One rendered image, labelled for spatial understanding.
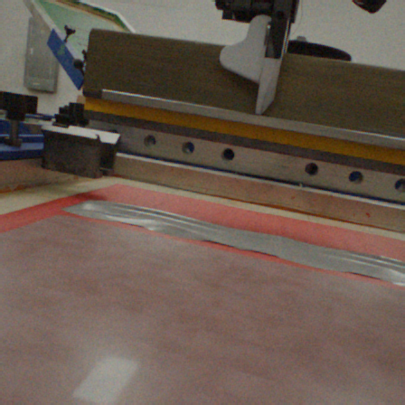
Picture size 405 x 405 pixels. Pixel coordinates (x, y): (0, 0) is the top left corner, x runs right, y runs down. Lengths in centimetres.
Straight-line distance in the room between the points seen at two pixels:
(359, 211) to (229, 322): 42
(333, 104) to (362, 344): 25
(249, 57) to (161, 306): 27
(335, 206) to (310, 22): 417
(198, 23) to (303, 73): 443
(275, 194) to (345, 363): 42
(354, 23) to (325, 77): 433
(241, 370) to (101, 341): 7
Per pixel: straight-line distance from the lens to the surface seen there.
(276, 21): 42
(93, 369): 19
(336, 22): 476
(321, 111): 45
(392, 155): 47
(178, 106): 45
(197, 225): 41
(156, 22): 499
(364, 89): 45
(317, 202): 64
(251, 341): 23
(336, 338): 26
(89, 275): 28
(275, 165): 70
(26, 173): 52
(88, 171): 51
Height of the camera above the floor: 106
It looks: 10 degrees down
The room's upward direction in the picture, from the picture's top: 9 degrees clockwise
